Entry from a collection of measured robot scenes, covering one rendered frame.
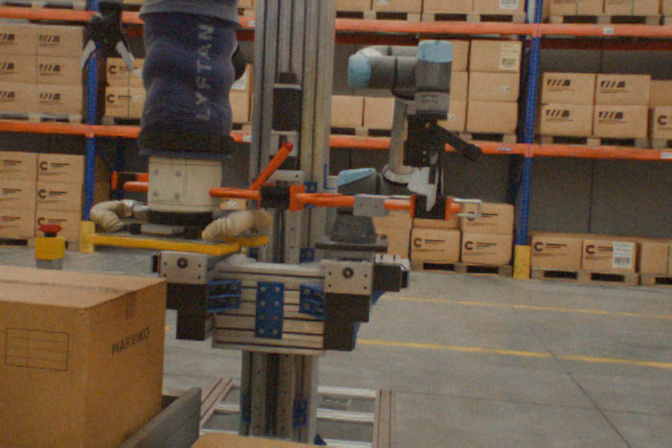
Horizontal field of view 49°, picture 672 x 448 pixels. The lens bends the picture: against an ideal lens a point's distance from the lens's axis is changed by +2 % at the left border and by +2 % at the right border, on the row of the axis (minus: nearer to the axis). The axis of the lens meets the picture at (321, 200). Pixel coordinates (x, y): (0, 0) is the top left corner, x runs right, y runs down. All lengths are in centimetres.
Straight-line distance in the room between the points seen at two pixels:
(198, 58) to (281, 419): 130
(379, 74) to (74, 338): 89
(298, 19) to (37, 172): 778
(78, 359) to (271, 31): 129
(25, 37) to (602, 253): 755
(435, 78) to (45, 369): 105
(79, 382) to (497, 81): 776
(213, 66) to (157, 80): 13
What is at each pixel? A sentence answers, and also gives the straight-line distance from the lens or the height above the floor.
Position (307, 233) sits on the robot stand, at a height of 104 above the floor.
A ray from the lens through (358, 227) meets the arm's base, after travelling 223.
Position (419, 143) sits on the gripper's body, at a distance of 156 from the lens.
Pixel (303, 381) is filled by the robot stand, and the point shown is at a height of 53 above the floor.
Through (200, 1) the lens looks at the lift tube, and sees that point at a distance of 170.
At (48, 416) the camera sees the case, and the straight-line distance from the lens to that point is 177.
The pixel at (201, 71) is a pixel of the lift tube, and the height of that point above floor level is 148.
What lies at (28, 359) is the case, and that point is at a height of 82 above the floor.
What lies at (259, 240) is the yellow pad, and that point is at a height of 109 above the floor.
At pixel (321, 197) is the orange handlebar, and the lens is 161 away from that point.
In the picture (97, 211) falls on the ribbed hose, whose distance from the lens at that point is 176.
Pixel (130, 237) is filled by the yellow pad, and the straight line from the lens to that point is 170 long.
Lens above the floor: 128
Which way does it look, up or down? 3 degrees down
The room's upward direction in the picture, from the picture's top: 3 degrees clockwise
